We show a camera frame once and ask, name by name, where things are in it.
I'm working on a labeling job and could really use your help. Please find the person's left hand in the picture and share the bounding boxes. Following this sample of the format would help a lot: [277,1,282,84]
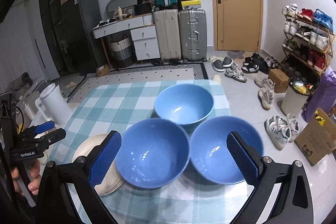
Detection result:
[10,160,42,197]

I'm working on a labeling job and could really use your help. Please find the white dressing table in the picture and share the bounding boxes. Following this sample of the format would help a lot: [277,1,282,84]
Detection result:
[92,14,161,64]

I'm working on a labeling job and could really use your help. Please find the black glass cabinet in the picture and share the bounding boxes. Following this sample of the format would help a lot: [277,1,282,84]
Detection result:
[38,0,79,77]

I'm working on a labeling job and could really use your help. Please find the cat print cardboard box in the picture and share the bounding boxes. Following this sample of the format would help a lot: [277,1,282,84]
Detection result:
[294,108,336,167]

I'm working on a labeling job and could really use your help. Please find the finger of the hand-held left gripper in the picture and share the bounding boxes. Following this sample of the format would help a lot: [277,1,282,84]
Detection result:
[25,121,55,138]
[31,128,67,147]

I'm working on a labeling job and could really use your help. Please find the blue bowl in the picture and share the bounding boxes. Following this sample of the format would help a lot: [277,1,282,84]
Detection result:
[189,116,264,185]
[154,84,214,132]
[115,119,190,189]

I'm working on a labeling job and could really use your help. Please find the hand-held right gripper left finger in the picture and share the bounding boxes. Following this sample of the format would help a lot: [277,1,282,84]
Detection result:
[35,130,122,224]

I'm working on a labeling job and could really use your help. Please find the white electric kettle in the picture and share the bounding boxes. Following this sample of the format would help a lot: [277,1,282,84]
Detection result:
[35,83,72,126]

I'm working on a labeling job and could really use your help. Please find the purple plastic bag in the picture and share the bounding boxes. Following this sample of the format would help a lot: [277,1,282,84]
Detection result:
[301,67,336,123]

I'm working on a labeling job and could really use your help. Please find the small cardboard parcel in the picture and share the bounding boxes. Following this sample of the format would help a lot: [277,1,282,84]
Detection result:
[96,66,110,77]

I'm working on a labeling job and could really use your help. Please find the beige suitcase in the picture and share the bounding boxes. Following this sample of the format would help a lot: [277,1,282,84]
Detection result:
[154,8,182,61]

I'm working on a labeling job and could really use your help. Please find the tan wooden door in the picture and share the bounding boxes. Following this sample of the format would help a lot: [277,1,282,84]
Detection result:
[207,0,264,52]

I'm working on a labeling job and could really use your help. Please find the black cable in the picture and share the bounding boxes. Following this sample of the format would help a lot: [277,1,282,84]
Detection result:
[16,106,26,133]

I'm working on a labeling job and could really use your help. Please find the plain brown cardboard box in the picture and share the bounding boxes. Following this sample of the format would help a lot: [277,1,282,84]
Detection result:
[268,69,290,93]

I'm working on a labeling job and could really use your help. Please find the teal checked tablecloth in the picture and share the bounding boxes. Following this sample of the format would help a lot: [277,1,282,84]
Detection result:
[59,80,263,224]

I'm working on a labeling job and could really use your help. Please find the black square box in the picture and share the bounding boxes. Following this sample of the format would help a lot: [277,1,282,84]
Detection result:
[134,4,153,16]

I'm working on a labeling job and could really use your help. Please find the wooden shoe rack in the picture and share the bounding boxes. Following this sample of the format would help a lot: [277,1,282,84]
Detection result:
[282,13,336,75]

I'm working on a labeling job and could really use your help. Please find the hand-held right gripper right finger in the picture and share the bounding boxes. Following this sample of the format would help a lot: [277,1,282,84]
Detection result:
[226,131,314,224]

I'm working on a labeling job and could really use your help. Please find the silver suitcase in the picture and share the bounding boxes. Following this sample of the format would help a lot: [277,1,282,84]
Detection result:
[178,9,208,61]

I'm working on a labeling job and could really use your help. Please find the white trash bin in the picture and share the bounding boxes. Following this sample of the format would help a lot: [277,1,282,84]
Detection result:
[281,77,319,115]

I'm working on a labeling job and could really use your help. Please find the group of loose shoes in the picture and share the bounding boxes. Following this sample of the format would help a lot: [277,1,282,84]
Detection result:
[206,52,301,151]

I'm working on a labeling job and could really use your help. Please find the shoe rack with shoes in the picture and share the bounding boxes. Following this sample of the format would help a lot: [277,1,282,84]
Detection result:
[282,3,334,72]

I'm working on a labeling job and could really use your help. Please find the woven laundry basket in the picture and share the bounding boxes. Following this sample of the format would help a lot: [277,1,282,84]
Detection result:
[108,34,134,68]

